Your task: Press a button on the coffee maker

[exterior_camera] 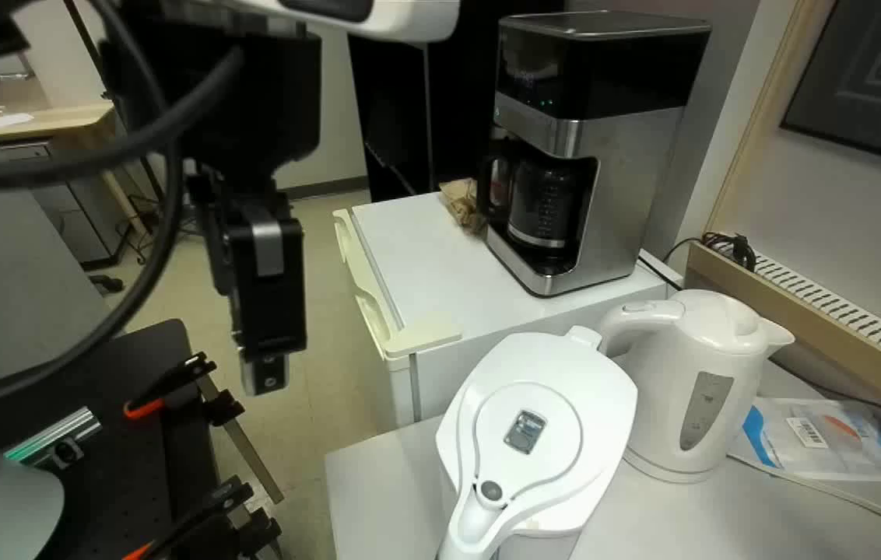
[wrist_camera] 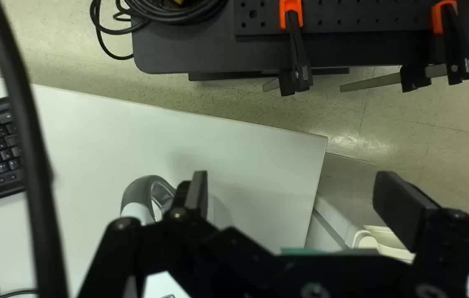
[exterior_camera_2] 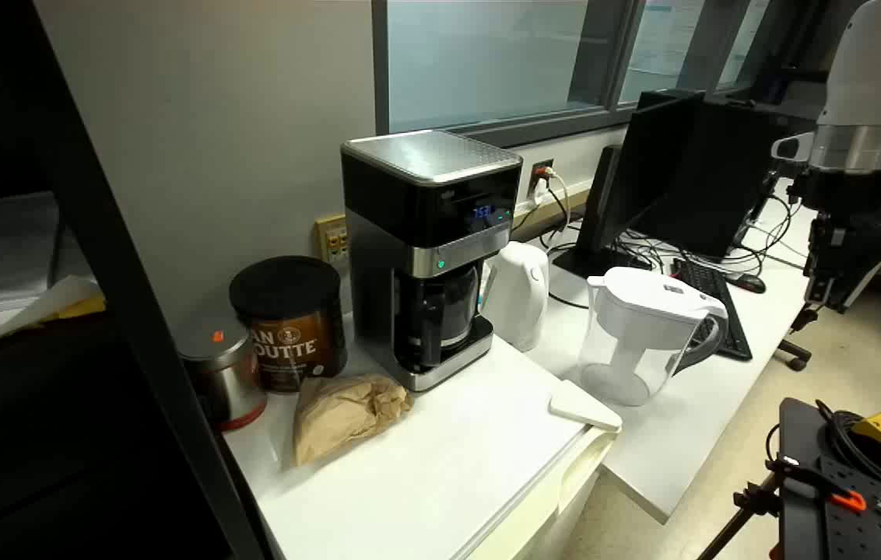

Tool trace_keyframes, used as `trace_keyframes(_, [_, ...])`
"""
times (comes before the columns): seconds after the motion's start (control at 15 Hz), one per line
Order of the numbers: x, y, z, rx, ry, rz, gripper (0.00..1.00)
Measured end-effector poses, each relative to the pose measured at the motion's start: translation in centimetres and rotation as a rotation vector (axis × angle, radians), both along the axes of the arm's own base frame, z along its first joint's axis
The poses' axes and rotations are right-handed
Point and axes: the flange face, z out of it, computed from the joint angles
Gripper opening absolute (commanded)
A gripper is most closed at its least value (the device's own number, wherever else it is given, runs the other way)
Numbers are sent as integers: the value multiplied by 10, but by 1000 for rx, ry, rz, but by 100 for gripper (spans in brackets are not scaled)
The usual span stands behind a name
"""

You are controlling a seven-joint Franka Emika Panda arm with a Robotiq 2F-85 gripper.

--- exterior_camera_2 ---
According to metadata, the black and steel coffee maker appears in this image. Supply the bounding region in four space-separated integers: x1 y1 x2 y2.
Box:
341 130 521 392

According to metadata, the black computer monitor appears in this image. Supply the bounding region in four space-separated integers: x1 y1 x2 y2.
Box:
553 95 776 278

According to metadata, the dark coffee canister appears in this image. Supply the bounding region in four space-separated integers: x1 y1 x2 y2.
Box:
229 254 344 392

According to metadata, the white electric kettle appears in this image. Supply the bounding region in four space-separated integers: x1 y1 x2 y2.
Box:
482 243 552 352

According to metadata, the black perforated robot cart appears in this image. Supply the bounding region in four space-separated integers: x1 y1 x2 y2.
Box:
770 399 881 560

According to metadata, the black power cable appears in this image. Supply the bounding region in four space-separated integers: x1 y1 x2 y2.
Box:
531 165 577 253

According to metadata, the wall power outlet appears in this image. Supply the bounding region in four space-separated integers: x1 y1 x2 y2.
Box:
529 158 553 201

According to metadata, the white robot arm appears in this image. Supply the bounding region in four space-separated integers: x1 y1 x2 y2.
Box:
771 0 881 311

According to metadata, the black tripod stand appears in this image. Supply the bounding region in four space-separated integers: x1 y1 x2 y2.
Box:
696 473 782 560

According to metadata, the black dark shelf frame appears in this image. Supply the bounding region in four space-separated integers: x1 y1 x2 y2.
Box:
0 0 276 560

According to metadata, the black keyboard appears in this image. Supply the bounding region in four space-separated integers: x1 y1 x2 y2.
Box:
670 254 757 364

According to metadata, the small steel canister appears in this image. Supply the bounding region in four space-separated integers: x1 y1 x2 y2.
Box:
180 326 265 434

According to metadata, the white water filter pitcher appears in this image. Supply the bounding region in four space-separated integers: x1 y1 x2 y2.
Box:
577 269 727 408

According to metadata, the orange-handled black clamp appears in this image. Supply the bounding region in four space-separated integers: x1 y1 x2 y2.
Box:
766 458 869 514

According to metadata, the brown paper bag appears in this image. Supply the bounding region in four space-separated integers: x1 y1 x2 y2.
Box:
291 375 415 466

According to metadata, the glass coffee carafe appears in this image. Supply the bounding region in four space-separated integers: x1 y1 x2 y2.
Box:
400 266 479 367

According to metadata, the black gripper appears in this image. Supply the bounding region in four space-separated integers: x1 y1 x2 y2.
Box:
797 170 881 311

